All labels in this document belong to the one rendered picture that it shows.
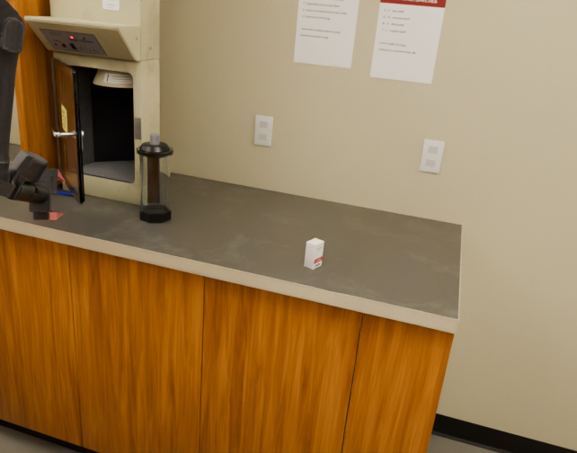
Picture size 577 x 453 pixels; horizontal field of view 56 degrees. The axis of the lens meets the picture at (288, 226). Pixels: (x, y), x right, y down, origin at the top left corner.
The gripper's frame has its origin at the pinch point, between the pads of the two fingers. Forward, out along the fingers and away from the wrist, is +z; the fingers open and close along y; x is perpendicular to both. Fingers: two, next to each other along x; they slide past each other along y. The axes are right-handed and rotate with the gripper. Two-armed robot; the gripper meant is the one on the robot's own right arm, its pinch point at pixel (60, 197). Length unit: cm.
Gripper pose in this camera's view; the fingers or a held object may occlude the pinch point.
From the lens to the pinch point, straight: 169.5
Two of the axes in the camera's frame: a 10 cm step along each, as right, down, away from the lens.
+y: 0.1, -10.0, 0.6
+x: -9.8, 0.0, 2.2
